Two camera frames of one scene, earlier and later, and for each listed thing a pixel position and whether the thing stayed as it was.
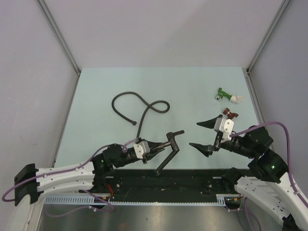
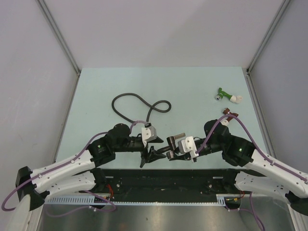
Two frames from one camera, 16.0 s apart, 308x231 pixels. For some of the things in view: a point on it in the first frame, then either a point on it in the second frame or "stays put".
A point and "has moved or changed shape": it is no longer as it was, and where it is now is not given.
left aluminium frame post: x=58 y=33 stays put
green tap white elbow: x=234 y=98 stays put
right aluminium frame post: x=250 y=66 stays put
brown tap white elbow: x=230 y=115 stays put
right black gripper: x=207 y=149 -> x=185 y=157
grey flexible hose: x=141 y=122 has moved or changed shape
